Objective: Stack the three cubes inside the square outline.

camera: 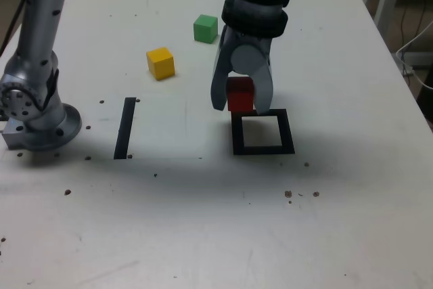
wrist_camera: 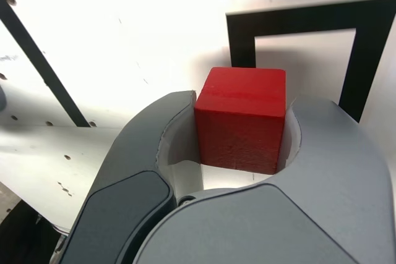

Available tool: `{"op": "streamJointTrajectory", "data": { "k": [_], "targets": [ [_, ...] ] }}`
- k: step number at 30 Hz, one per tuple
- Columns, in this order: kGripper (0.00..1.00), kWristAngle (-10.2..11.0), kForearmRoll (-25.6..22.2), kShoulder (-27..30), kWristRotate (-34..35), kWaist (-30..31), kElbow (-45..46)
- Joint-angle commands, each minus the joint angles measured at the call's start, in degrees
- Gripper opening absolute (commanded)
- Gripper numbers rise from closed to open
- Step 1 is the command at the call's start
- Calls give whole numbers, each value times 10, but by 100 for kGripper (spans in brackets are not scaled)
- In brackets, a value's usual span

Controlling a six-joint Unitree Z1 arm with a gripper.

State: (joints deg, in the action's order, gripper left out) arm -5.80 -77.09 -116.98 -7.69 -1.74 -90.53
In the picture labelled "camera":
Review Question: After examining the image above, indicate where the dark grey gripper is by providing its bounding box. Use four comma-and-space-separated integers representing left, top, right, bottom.
210, 26, 275, 116

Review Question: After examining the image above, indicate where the red cube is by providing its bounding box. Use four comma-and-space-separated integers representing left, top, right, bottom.
225, 77, 254, 112

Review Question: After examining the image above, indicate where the green cube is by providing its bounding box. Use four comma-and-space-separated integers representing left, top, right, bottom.
193, 14, 219, 45

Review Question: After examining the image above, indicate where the yellow cube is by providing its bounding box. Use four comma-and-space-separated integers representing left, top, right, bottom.
145, 47, 176, 81

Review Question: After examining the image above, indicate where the black tape square outline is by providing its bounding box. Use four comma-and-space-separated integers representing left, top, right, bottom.
230, 108, 296, 156

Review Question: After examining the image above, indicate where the black tape strip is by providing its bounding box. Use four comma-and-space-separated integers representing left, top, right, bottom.
114, 97, 137, 160

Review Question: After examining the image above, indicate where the white cable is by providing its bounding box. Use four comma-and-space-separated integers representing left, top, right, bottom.
395, 20, 433, 91

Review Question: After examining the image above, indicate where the black arm base cable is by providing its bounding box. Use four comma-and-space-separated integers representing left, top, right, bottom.
0, 0, 30, 57

